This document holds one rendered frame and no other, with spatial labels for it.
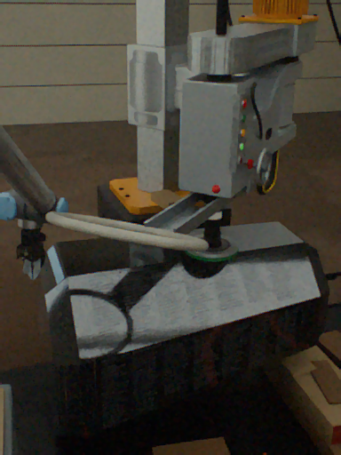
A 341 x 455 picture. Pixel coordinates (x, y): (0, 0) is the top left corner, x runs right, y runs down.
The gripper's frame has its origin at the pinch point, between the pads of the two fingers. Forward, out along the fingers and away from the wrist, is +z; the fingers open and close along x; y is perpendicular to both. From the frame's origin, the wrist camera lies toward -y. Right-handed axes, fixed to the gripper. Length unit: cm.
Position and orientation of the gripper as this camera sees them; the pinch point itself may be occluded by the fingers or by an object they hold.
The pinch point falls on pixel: (34, 275)
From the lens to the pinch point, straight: 232.5
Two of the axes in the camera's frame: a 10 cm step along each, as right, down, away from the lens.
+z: -0.6, 9.4, 3.3
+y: -1.5, 3.2, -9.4
